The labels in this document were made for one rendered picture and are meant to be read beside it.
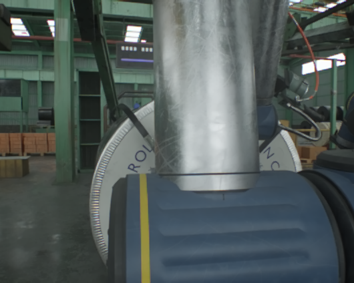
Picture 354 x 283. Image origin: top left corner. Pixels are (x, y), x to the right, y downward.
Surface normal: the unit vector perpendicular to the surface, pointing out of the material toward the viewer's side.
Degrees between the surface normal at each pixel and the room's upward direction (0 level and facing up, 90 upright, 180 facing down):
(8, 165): 90
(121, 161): 90
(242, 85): 81
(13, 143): 90
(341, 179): 23
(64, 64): 90
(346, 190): 31
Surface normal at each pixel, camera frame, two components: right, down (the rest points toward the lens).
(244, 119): 0.60, -0.11
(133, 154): 0.25, 0.06
